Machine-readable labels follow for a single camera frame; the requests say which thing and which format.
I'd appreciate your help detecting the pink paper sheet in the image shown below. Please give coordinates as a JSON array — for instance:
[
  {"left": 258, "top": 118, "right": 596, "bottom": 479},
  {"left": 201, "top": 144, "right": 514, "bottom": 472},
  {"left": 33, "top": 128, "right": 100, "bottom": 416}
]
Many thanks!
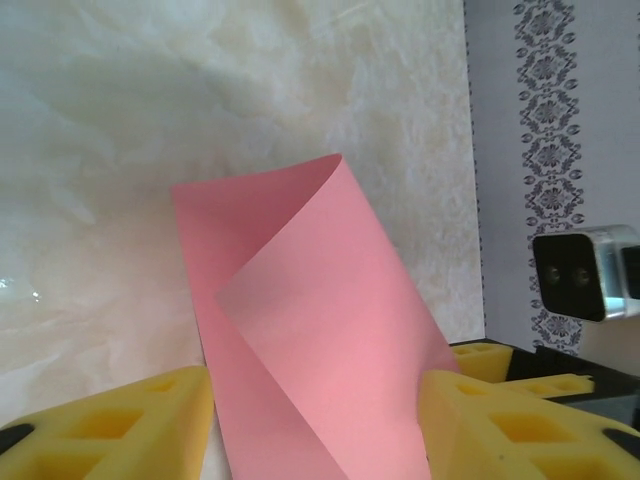
[{"left": 169, "top": 152, "right": 462, "bottom": 480}]

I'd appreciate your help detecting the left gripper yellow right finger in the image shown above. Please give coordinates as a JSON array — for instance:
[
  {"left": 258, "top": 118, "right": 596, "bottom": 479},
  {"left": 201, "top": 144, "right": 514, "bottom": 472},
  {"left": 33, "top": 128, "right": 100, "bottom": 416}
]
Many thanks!
[{"left": 416, "top": 368, "right": 640, "bottom": 480}]

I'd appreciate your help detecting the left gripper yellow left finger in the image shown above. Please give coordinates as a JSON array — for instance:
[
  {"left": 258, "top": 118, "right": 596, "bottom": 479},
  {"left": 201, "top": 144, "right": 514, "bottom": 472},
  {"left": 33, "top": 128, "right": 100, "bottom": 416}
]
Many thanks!
[{"left": 0, "top": 364, "right": 216, "bottom": 480}]

